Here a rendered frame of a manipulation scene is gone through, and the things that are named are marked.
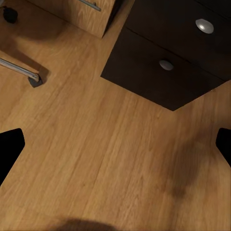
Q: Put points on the swivel chair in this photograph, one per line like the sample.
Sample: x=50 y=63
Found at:
x=10 y=15

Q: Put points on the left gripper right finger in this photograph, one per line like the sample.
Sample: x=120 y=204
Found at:
x=223 y=143

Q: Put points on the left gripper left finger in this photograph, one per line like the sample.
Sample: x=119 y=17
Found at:
x=11 y=144

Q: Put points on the cabinet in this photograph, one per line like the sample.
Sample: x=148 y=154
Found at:
x=94 y=16
x=172 y=52

